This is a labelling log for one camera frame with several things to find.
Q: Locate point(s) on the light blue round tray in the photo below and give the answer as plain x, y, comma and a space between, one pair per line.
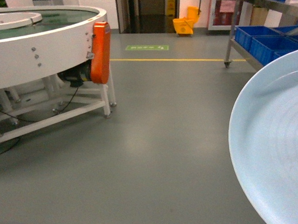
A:
263, 140

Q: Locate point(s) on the white round conveyor machine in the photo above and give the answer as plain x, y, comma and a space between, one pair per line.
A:
45, 64

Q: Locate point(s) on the yellow wet floor sign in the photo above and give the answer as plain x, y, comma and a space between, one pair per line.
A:
170, 8

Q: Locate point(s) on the blue bin on cart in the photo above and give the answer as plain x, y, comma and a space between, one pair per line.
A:
262, 43

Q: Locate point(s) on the yellow mop bucket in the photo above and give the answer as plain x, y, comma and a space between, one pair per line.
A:
185, 26

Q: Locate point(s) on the stainless steel shelf cart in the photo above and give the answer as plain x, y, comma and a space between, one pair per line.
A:
278, 6

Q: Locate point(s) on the orange motor guard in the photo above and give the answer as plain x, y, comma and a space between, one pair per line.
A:
101, 52

